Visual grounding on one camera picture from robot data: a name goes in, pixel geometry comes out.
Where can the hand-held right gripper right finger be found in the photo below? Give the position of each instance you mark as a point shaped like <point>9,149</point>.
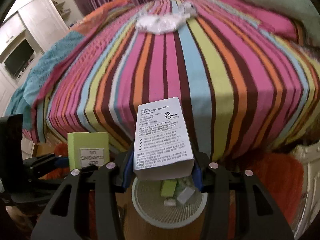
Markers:
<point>197,180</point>

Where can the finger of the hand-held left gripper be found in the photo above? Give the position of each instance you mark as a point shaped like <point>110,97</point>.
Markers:
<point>47,175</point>
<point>62,162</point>

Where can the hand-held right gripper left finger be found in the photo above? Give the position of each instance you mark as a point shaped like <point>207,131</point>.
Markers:
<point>127,172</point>

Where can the green cardboard box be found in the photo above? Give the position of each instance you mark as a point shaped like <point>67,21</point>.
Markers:
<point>168,188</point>
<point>87,142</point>

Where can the white mesh wastebasket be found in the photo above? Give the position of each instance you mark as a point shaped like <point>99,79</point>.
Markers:
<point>170,212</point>

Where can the white box with black print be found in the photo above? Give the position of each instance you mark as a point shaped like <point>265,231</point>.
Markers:
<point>162,142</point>

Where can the white wrapper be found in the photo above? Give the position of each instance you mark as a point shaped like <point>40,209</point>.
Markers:
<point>160,23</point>

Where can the white paper ball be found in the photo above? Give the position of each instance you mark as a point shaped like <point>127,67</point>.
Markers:
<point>187,8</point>

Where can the orange and teal quilt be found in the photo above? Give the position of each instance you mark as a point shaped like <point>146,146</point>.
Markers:
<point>37,80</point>

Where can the red rug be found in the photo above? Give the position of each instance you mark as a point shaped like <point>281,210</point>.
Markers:
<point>275,180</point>

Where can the black television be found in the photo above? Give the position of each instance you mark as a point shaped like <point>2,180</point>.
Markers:
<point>18,58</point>

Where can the bed with striped sheet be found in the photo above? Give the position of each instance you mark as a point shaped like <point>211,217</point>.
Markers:
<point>212,80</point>

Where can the white television cabinet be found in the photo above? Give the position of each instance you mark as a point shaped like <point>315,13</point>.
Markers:
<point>10,32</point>

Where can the white wardrobe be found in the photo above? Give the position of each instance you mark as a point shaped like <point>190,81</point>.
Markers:
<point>42,22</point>

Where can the large pink pillow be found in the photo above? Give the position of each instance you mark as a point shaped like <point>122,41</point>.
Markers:
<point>250,15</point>

